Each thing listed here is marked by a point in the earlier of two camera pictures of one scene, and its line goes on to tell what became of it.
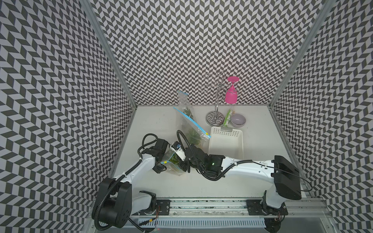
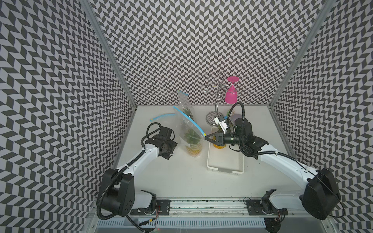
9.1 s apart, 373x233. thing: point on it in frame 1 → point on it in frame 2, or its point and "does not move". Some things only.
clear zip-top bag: (171, 162) → (158, 117)
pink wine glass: (231, 94) does not move
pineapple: (175, 159) → (219, 147)
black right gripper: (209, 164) → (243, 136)
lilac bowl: (237, 120) does not move
